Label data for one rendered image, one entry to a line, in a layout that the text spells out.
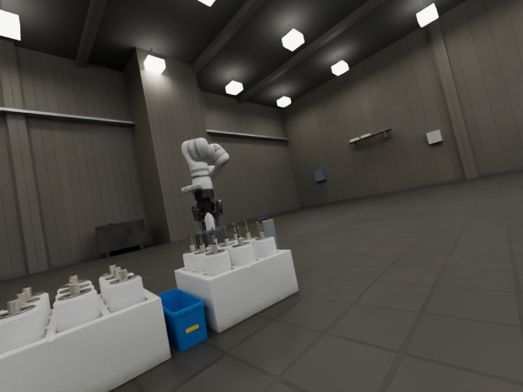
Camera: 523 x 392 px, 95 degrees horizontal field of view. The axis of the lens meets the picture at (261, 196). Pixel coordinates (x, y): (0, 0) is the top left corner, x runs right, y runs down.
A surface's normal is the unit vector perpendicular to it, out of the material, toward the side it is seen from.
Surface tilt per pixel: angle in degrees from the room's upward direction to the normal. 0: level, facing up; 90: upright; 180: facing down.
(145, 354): 90
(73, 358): 90
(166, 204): 90
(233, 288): 90
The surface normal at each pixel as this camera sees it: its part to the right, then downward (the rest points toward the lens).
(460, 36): -0.70, 0.11
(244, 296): 0.59, -0.16
